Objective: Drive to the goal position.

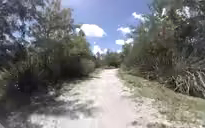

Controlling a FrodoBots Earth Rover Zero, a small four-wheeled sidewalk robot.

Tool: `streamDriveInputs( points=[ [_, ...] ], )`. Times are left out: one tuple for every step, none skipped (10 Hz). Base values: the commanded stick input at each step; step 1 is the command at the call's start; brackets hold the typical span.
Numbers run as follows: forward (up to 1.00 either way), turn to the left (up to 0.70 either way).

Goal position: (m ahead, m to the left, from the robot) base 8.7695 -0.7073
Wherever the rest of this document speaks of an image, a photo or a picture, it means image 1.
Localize distant green trees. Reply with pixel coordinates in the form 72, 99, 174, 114
101, 51, 123, 70

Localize pale sandy path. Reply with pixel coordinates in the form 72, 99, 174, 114
21, 67, 148, 128

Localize thicket of trees and bushes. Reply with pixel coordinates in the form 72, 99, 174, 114
0, 0, 103, 108

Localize thicket with dry fronds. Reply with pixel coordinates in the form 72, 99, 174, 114
119, 0, 205, 101

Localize dry grass verge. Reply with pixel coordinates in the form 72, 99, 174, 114
117, 69, 205, 128

